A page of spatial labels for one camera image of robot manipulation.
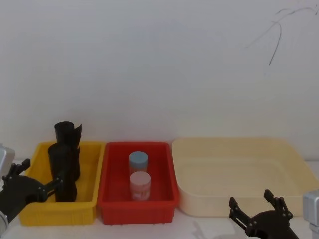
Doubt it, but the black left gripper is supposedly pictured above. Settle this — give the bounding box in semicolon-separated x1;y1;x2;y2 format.
0;158;64;223

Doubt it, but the jar with blue lid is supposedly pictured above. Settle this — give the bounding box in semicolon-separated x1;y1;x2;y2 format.
128;151;149;175

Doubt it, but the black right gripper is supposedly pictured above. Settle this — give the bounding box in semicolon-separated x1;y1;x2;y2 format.
228;189;300;239

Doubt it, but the cream plastic tray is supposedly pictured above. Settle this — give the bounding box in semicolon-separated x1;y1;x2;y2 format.
171;137;319;218

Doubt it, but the jar with pink lid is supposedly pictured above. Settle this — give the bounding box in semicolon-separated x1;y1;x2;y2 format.
129;171;152;201

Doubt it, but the yellow plastic bin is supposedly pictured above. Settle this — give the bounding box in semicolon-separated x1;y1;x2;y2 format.
19;141;106;227

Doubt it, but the black rolled sheet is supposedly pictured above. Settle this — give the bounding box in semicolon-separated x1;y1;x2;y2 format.
47;143;78;203
54;121;84;180

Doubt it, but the red plastic bin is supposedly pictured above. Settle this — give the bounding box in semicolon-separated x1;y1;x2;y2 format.
97;141;180;225

